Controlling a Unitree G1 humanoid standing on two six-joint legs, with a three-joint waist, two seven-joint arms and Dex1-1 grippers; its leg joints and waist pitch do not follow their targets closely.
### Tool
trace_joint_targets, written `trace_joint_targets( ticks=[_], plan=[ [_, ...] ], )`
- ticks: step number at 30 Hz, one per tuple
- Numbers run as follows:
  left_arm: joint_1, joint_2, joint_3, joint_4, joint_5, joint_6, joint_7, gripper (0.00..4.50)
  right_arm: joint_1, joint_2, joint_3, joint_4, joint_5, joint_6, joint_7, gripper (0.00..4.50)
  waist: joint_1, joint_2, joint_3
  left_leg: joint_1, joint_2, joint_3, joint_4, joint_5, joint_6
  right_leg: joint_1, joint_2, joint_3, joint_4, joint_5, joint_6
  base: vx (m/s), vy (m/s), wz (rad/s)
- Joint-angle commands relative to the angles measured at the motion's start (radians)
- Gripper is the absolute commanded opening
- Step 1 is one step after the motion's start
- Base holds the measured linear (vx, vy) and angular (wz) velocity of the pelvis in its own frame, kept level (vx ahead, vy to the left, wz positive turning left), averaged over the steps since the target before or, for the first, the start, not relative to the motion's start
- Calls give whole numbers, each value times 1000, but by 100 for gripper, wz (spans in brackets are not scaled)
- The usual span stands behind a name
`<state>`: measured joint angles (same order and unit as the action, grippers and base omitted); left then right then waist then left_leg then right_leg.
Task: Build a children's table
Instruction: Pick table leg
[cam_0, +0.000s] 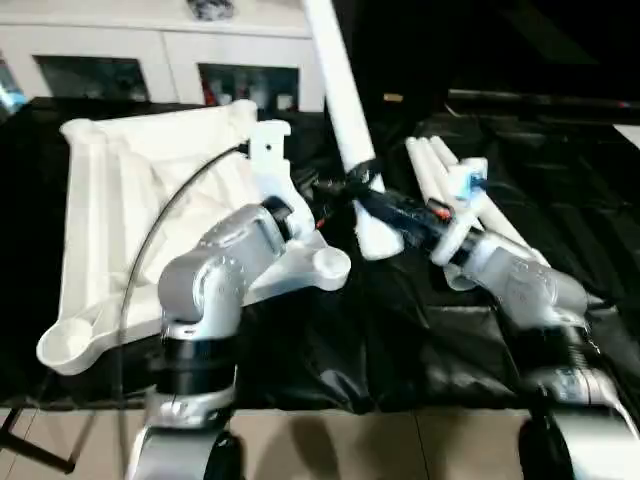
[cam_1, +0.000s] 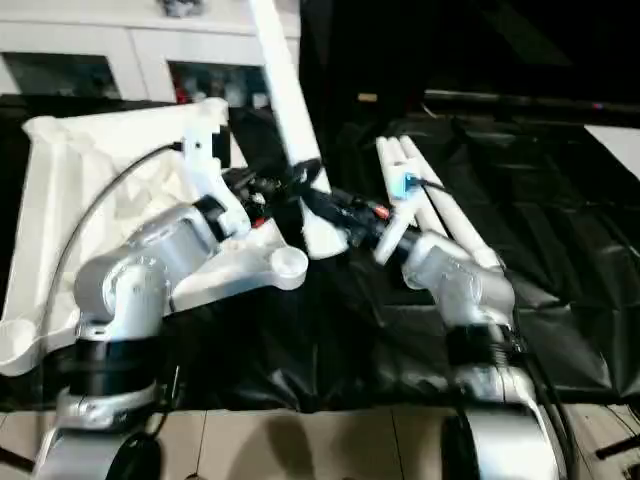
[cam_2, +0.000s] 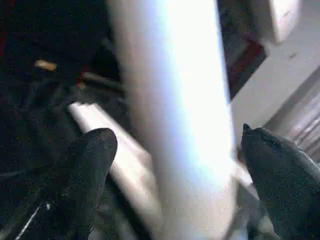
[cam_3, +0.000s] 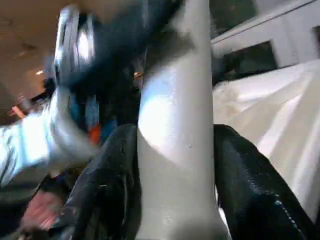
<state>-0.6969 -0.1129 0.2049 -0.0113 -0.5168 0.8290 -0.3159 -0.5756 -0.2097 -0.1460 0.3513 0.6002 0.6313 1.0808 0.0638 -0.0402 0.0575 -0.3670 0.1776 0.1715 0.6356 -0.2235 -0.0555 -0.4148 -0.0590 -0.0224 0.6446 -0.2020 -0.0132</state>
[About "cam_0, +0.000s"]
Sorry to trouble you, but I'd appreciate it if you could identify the white plastic table top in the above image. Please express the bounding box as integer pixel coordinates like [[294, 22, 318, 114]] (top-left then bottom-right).
[[36, 98, 352, 377]]

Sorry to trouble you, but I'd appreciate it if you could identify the black work mat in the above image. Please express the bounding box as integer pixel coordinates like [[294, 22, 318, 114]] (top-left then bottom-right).
[[0, 97, 640, 416]]

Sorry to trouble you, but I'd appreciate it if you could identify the black speaker cabinet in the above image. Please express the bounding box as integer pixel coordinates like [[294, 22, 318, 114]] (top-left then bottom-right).
[[324, 0, 449, 114]]

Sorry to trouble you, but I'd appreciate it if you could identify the black flat monitor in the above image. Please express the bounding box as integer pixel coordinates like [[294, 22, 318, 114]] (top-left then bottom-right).
[[447, 87, 640, 114]]

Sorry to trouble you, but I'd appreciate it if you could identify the grey crumpled object on cabinet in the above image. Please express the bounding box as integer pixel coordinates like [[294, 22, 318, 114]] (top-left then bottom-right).
[[187, 0, 234, 19]]

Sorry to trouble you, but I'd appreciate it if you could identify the white board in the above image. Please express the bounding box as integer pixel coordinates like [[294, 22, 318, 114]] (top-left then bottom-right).
[[612, 123, 640, 154]]

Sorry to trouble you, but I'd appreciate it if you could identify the white sideboard cabinet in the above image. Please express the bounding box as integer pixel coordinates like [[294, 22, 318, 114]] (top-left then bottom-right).
[[0, 0, 326, 114]]

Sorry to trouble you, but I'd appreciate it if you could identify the blue and white box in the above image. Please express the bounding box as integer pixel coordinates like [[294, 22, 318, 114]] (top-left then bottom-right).
[[0, 64, 26, 119]]

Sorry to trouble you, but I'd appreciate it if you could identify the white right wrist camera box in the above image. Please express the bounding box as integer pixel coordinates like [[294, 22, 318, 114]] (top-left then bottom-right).
[[430, 156, 490, 265]]

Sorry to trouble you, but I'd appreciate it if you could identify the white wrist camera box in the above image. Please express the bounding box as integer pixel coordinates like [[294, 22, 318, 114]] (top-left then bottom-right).
[[246, 118, 327, 247], [430, 156, 490, 265]]

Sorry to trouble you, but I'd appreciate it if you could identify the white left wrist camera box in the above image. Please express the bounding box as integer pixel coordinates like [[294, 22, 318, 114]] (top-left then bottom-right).
[[246, 118, 327, 247]]

